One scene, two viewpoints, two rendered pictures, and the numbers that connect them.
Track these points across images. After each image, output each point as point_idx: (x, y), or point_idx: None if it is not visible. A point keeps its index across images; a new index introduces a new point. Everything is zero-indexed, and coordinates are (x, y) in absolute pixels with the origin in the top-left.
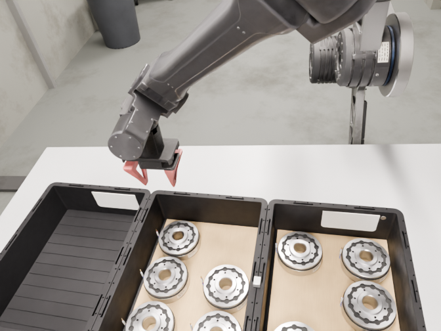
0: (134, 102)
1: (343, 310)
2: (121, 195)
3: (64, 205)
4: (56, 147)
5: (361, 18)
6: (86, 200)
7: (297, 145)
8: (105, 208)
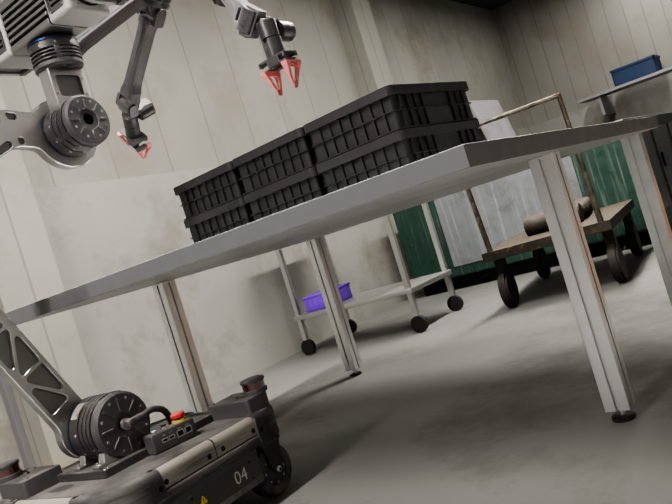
0: (267, 16)
1: None
2: None
3: (396, 118)
4: (441, 152)
5: (63, 92)
6: (367, 119)
7: (104, 276)
8: (356, 136)
